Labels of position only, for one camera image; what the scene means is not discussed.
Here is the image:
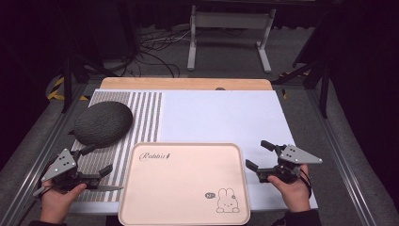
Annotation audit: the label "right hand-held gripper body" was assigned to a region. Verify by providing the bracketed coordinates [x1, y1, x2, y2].
[256, 143, 324, 185]

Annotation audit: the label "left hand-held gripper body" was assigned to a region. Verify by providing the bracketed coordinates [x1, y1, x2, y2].
[32, 148, 103, 198]

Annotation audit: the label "person's right hand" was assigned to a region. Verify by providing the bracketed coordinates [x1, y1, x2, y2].
[266, 164, 312, 214]

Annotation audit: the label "person's left hand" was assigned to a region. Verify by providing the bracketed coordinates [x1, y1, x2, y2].
[40, 183, 88, 225]

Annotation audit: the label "grey knife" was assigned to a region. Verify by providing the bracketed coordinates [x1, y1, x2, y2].
[82, 185, 124, 192]

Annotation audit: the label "grey knitted hat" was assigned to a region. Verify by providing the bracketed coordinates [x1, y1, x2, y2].
[69, 100, 134, 148]

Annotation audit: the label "white table mat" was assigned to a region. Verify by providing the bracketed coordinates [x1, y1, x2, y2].
[70, 89, 319, 216]

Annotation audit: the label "grey striped mat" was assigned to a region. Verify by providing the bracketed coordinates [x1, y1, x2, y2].
[69, 89, 164, 203]

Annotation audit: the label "pink tray with rabbit print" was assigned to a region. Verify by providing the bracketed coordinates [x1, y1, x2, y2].
[118, 141, 251, 226]

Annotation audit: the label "black tripod stand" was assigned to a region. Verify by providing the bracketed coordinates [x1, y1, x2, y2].
[46, 3, 120, 115]
[272, 12, 333, 120]

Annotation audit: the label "white metal stand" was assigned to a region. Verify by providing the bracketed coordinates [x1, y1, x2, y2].
[186, 4, 278, 74]

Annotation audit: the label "grey metal rail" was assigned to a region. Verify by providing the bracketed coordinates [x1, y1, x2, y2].
[0, 82, 92, 226]
[305, 89, 382, 226]

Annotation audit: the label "black wrist strap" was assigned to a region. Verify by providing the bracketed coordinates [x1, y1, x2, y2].
[298, 168, 313, 200]

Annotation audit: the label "black floor cables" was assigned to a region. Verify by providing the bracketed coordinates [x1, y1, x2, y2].
[103, 26, 193, 79]

